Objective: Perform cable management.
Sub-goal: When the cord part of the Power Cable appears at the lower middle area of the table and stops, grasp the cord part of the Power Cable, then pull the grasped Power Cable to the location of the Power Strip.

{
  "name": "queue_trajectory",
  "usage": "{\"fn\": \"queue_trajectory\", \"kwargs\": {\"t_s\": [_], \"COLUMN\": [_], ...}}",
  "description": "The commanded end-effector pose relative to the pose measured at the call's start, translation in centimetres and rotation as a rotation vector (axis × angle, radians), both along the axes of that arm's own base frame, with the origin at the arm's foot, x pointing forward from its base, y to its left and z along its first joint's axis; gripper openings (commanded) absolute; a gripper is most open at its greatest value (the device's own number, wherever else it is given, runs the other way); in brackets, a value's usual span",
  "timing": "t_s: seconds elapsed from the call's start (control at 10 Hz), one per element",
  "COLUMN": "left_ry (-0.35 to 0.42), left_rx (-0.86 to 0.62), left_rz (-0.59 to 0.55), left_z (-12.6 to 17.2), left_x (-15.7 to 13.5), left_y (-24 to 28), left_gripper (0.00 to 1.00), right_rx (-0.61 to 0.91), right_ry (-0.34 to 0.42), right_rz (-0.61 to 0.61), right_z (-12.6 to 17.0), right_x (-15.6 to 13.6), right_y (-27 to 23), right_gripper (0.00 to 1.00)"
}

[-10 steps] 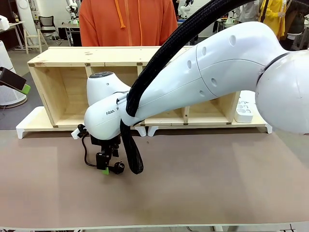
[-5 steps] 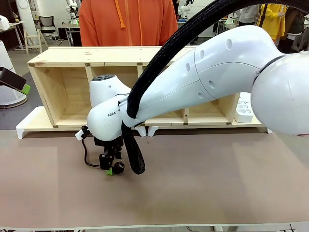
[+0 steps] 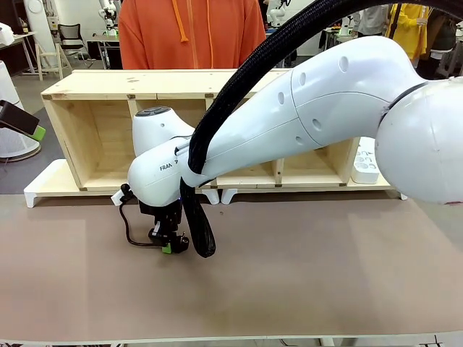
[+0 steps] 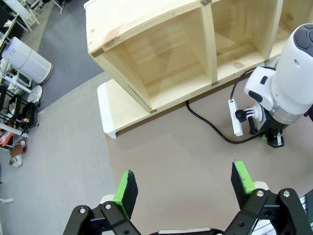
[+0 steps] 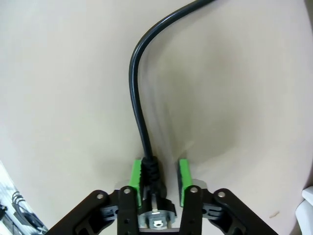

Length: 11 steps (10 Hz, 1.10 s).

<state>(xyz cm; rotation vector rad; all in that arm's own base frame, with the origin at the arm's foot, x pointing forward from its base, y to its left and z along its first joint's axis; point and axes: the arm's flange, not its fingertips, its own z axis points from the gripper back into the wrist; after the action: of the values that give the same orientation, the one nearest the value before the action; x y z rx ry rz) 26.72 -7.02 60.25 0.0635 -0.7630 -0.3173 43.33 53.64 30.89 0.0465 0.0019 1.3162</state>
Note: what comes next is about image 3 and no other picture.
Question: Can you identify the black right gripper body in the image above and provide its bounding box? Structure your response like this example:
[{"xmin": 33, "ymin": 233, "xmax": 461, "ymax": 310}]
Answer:
[{"xmin": 138, "ymin": 200, "xmax": 182, "ymax": 233}]

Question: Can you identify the thin black cable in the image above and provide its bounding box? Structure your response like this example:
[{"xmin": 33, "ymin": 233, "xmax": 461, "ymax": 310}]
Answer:
[{"xmin": 118, "ymin": 183, "xmax": 163, "ymax": 249}]

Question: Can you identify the grey side table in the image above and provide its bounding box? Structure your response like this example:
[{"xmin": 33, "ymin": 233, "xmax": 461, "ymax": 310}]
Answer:
[{"xmin": 0, "ymin": 22, "xmax": 38, "ymax": 75}]

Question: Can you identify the black office chair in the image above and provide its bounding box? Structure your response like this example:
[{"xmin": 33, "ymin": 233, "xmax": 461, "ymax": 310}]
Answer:
[{"xmin": 56, "ymin": 22, "xmax": 92, "ymax": 68}]

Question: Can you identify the light wooden open shelf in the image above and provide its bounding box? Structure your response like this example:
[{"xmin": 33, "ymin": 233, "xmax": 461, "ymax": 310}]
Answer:
[{"xmin": 41, "ymin": 67, "xmax": 362, "ymax": 192}]

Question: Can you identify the tall white appliance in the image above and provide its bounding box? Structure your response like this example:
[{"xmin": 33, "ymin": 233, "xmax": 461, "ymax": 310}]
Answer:
[{"xmin": 23, "ymin": 0, "xmax": 59, "ymax": 48}]

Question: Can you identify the dark background desk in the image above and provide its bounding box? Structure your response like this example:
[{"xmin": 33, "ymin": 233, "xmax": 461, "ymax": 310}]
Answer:
[{"xmin": 85, "ymin": 34, "xmax": 123, "ymax": 70}]

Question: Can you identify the person in orange hoodie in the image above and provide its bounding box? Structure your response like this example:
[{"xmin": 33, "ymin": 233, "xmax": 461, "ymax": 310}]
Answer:
[{"xmin": 118, "ymin": 0, "xmax": 268, "ymax": 71}]

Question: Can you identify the white box with printed circles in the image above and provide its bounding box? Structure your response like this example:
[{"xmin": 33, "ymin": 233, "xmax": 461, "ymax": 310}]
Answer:
[{"xmin": 351, "ymin": 136, "xmax": 380, "ymax": 184}]

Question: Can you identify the person in yellow jacket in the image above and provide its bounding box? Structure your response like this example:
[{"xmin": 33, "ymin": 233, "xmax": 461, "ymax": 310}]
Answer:
[{"xmin": 384, "ymin": 2, "xmax": 432, "ymax": 61}]

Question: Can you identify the black braided cable sleeve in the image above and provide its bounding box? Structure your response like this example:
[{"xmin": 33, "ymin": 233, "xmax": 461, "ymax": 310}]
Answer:
[{"xmin": 179, "ymin": 0, "xmax": 463, "ymax": 259}]

